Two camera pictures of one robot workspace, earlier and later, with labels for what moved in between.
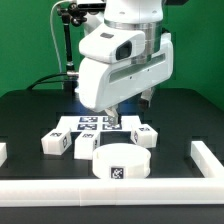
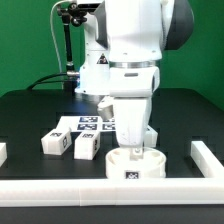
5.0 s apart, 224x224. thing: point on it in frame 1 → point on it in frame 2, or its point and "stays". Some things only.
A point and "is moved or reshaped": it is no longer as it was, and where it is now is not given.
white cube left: (57, 141) stays
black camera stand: (71, 13) stays
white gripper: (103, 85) → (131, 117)
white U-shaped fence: (206, 190) stays
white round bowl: (121, 161) is moved or reshaped
